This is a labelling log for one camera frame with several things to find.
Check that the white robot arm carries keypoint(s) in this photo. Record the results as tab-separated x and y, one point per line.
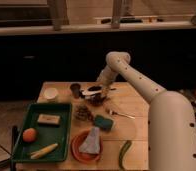
172	125

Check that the purple bowl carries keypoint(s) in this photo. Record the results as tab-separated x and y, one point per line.
99	98

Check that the small white bowl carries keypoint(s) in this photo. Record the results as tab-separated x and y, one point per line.
50	94

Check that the small metal cup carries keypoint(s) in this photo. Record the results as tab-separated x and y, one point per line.
75	89

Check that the wooden table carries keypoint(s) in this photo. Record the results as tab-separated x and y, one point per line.
123	99

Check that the brown pine cone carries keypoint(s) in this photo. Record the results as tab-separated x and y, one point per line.
83	113

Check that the teal sponge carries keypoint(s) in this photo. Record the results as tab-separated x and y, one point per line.
103	123

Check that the grey cloth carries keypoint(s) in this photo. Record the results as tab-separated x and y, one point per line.
91	144

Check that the green plastic tray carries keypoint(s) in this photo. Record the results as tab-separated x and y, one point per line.
46	134

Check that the tan wooden block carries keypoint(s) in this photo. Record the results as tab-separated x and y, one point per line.
48	119

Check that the green chili pepper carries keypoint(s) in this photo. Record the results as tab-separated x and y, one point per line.
122	153

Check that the orange plate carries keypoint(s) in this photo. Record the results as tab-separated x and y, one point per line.
82	157

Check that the yellow corn cob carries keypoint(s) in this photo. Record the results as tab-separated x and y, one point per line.
44	151

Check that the orange fruit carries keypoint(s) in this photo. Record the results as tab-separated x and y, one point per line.
29	135

